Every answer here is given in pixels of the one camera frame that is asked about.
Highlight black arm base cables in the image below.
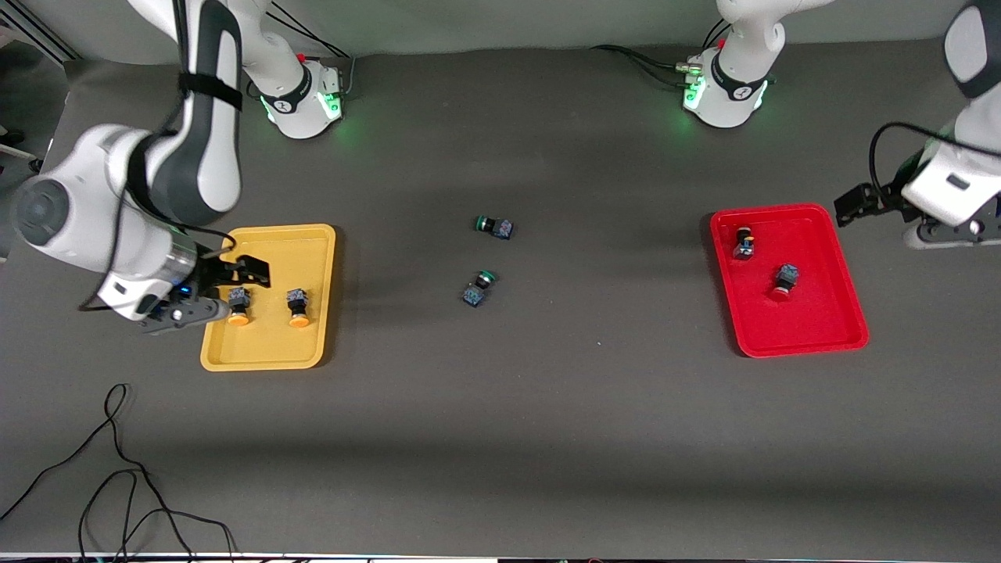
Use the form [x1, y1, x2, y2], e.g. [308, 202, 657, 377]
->
[592, 20, 732, 88]
[249, 8, 357, 102]

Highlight loose black cable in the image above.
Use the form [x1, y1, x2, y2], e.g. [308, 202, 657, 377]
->
[0, 383, 237, 562]

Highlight aluminium frame rail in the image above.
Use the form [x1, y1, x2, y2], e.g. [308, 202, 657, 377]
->
[0, 12, 83, 65]

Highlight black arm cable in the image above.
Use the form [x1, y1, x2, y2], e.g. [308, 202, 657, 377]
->
[77, 0, 237, 311]
[870, 121, 1001, 196]

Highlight black stand foot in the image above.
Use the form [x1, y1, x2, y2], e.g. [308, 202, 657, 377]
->
[0, 129, 44, 174]

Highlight black right arm base cables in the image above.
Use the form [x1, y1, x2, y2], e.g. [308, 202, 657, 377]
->
[249, 8, 357, 102]

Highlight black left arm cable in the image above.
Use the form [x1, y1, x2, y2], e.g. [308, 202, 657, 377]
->
[870, 121, 1001, 196]

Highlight black left arm base cables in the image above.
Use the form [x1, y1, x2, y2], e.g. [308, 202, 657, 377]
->
[592, 20, 732, 88]

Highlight red plastic tray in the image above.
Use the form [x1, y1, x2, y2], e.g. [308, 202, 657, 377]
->
[709, 203, 870, 358]

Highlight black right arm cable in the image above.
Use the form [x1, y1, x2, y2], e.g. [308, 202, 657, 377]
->
[77, 0, 237, 311]

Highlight yellow plastic tray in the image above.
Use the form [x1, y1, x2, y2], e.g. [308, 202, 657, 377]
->
[200, 224, 337, 371]

